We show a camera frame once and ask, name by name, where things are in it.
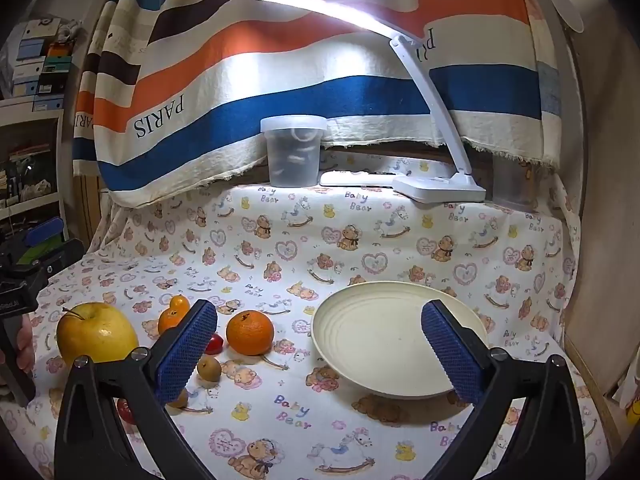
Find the person's left hand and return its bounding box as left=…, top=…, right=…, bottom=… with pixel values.
left=14, top=327, right=37, bottom=378

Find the lidded translucent plastic container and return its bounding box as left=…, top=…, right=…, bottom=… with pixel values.
left=260, top=115, right=329, bottom=188

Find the small orange mandarin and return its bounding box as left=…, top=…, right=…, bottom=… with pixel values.
left=158, top=307, right=188, bottom=336

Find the large yellow apple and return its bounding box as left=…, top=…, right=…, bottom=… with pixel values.
left=56, top=302, right=140, bottom=366

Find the clear plastic cup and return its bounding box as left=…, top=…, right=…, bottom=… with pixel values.
left=492, top=152, right=538, bottom=211

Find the stack of storage boxes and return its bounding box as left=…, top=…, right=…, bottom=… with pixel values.
left=12, top=17, right=81, bottom=111

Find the large orange mandarin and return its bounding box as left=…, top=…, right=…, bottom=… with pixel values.
left=226, top=310, right=275, bottom=357

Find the cream round plate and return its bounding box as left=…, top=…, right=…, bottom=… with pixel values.
left=311, top=281, right=490, bottom=400

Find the white cone lamp shade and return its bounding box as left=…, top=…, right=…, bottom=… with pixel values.
left=547, top=0, right=601, bottom=33

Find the white flat slab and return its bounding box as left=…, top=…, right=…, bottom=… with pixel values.
left=320, top=170, right=401, bottom=187

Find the white desk lamp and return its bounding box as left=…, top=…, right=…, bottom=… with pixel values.
left=250, top=0, right=487, bottom=205

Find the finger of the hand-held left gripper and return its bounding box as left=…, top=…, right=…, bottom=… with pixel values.
left=24, top=217, right=66, bottom=247

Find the white shelf unit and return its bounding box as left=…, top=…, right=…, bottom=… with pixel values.
left=0, top=97, right=66, bottom=221

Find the striped blanket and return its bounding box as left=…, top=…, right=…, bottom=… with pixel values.
left=72, top=0, right=561, bottom=208

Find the light wooden board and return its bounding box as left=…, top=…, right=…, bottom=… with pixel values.
left=565, top=30, right=640, bottom=396

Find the bear print table cloth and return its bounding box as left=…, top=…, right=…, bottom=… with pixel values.
left=0, top=155, right=616, bottom=480

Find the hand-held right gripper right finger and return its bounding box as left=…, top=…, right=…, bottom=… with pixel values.
left=421, top=300, right=586, bottom=480

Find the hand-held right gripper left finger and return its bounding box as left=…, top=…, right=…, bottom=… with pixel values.
left=54, top=299, right=218, bottom=480

